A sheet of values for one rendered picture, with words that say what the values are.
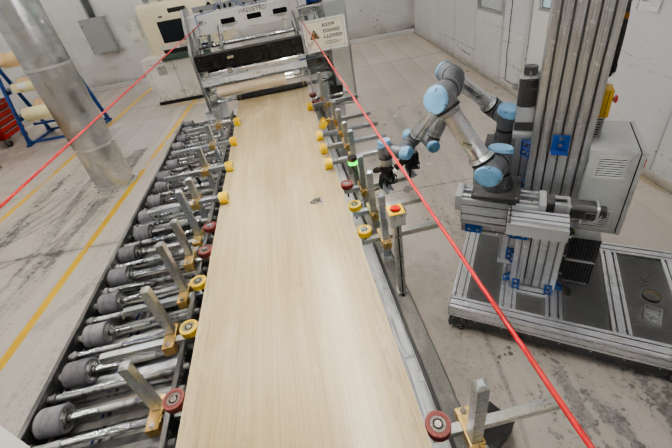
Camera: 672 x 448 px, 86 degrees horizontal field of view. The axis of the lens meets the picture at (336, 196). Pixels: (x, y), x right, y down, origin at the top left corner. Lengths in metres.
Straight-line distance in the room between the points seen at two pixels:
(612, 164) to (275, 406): 1.76
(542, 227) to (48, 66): 4.98
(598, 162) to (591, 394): 1.26
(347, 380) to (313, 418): 0.17
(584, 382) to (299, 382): 1.69
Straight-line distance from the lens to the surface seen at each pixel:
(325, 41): 4.34
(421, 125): 1.98
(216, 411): 1.54
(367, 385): 1.43
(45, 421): 1.99
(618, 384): 2.69
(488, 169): 1.77
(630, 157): 2.08
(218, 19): 4.60
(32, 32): 5.27
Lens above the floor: 2.16
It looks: 33 degrees down
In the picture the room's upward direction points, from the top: 11 degrees counter-clockwise
